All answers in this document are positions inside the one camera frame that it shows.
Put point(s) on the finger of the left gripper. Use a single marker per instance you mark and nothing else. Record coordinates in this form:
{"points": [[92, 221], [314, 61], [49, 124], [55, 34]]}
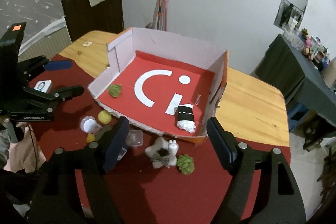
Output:
{"points": [[55, 65], [57, 95]]}

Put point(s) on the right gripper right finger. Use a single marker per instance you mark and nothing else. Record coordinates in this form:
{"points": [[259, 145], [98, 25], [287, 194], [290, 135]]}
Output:
{"points": [[278, 199]]}

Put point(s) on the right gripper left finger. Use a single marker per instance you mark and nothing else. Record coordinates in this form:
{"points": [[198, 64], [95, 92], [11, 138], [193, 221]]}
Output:
{"points": [[57, 198]]}

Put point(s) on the clear round plastic lid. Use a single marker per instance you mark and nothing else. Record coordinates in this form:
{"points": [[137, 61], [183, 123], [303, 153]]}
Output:
{"points": [[89, 125]]}

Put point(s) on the yellow bottle cap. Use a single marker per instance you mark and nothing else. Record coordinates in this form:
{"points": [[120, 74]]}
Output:
{"points": [[104, 117]]}

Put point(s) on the large green yarn ball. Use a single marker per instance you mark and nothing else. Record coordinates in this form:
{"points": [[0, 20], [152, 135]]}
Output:
{"points": [[114, 90]]}

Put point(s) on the small green yarn ball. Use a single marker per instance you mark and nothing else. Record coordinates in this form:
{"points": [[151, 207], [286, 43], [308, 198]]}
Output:
{"points": [[185, 164]]}

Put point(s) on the white plush alpaca toy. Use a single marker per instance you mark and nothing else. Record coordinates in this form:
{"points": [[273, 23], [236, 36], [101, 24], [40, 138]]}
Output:
{"points": [[163, 153]]}

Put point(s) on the black white sock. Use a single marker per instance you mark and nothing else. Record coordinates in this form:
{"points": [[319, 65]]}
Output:
{"points": [[185, 118]]}

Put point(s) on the yellow toy figure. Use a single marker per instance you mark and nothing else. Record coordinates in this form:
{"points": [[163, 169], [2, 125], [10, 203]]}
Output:
{"points": [[90, 138]]}

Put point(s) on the person's hand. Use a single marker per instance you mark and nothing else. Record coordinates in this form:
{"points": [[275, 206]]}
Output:
{"points": [[10, 133]]}

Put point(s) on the white square charger device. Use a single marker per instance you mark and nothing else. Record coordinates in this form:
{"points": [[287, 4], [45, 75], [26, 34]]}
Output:
{"points": [[43, 86]]}

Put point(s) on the dark wooden door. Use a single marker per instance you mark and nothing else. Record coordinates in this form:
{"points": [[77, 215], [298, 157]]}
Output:
{"points": [[81, 17]]}

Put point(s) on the red knitted table mat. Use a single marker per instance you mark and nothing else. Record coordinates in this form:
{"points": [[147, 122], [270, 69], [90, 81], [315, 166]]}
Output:
{"points": [[255, 113]]}

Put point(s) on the dark green side table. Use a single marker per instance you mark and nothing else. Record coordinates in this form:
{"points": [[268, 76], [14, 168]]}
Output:
{"points": [[302, 86]]}

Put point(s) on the orange cardboard box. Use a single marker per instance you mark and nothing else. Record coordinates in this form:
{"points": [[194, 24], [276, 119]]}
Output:
{"points": [[158, 71]]}

